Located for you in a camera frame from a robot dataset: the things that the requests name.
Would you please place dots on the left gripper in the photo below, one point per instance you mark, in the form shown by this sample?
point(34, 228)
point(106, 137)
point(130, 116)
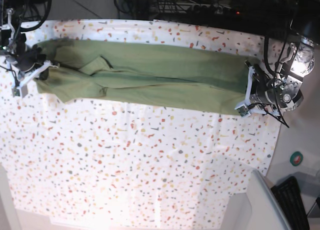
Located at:
point(259, 97)

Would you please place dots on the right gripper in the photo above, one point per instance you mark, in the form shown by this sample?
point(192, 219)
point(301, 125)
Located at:
point(31, 64)

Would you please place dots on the green t-shirt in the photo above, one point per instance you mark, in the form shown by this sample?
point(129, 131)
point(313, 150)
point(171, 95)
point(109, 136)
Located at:
point(158, 75)

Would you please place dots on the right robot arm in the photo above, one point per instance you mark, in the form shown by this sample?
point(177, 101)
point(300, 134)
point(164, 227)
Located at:
point(18, 17)

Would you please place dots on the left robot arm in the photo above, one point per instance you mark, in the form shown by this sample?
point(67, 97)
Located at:
point(296, 59)

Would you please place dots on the green tape roll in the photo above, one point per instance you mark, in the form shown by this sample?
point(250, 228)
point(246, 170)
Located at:
point(296, 158)

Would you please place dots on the black keyboard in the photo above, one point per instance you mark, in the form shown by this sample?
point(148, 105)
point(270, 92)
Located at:
point(289, 198)

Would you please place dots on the terrazzo patterned tablecloth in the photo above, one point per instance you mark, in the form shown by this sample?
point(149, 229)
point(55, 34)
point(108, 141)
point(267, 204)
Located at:
point(109, 164)

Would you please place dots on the grey plastic bin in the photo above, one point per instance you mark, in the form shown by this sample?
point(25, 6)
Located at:
point(266, 213)

